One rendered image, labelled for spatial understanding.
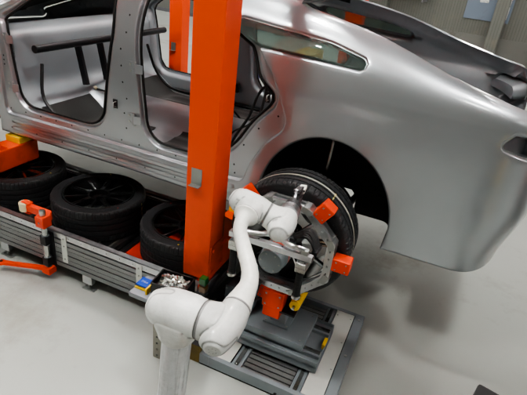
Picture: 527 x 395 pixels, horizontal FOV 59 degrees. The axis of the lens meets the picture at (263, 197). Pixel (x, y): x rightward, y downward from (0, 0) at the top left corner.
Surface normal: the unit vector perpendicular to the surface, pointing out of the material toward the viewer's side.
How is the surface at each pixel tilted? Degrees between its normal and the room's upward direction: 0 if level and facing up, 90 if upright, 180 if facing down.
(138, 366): 0
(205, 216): 90
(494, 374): 0
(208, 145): 90
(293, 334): 0
